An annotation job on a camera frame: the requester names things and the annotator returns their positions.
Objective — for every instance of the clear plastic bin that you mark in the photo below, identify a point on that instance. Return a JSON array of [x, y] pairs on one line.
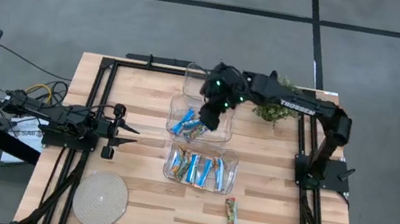
[[228, 173], [177, 102], [193, 82]]

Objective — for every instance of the white printed paper sheet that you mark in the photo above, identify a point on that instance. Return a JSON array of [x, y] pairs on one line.
[[17, 146]]

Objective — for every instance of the red granola bar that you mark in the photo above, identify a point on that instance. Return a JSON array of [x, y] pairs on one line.
[[232, 217]]

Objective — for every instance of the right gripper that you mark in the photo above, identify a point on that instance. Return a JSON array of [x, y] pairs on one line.
[[223, 91]]

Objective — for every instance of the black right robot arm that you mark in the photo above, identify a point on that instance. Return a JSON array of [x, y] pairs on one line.
[[299, 104]]

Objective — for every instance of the small green potted plant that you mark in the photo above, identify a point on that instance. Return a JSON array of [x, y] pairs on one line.
[[273, 114]]

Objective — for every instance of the round woven placemat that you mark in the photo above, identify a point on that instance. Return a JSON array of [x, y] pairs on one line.
[[100, 199]]

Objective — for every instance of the long black bar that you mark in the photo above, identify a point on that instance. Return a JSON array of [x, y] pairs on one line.
[[168, 61]]

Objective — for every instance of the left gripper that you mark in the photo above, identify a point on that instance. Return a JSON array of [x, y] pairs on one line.
[[112, 130]]

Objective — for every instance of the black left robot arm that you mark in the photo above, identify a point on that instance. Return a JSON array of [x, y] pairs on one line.
[[60, 117]]

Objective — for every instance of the small white label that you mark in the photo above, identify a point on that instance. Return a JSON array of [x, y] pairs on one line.
[[330, 93]]

